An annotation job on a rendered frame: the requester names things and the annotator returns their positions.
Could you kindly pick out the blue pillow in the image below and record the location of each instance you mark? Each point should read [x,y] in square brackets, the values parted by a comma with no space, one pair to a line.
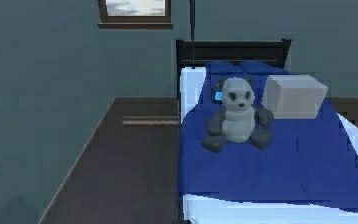
[258,68]
[222,68]

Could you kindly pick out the blue bed with dark headboard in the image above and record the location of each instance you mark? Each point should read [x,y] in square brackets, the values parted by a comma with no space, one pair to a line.
[240,173]

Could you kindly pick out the brown framed window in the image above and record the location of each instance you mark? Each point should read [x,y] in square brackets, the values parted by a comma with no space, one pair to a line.
[135,13]

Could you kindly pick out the grey and white panda teddy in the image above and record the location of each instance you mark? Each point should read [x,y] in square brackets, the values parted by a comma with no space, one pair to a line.
[237,116]

